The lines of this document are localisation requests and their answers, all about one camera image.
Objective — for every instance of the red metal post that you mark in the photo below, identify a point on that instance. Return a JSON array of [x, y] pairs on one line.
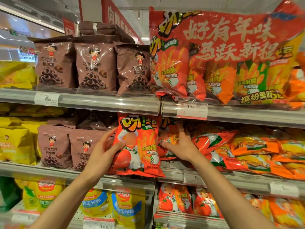
[[80, 9]]

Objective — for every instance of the orange chef snack packet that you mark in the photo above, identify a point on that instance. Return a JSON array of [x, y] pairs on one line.
[[295, 85], [300, 59]]

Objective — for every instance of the red hanging sign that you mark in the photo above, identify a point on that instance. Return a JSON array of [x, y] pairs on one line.
[[114, 16]]

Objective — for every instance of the person's right forearm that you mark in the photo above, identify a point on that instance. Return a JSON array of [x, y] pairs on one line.
[[224, 195]]

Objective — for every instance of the small red sign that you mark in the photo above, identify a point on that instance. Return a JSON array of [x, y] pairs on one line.
[[69, 27]]

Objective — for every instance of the large red multipack snack bag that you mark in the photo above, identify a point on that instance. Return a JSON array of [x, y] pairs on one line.
[[226, 33]]

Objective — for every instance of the person's right hand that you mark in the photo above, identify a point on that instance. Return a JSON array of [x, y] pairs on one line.
[[185, 150]]

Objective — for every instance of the row of corn snack packets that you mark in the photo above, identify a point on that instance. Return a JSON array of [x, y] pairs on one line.
[[128, 207]]

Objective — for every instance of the white price tag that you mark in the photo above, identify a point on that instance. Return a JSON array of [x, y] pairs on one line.
[[99, 185], [191, 112], [98, 224], [284, 189], [23, 218], [46, 99], [194, 179]]

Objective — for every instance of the person's left hand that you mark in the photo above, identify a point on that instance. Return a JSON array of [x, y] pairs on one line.
[[100, 162]]

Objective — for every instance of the orange chip bags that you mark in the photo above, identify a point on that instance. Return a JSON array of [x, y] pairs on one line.
[[257, 145]]

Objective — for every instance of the person's left forearm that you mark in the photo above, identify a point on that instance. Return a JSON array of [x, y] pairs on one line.
[[64, 205]]

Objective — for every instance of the pile of yellow snack packets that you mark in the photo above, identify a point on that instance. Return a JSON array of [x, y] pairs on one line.
[[16, 76], [16, 145]]

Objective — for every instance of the dark green snack packet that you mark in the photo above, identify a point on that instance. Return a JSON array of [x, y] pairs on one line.
[[8, 193]]

